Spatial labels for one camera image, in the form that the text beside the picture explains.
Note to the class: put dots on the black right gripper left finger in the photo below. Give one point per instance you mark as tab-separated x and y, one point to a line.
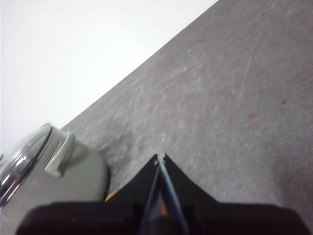
97	218

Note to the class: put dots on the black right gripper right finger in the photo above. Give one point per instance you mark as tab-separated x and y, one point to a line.
220	220

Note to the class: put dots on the glass lid with green knob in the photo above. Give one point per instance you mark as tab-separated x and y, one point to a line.
22	159

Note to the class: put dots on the sage green electric pot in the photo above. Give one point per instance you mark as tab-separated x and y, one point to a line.
83	176

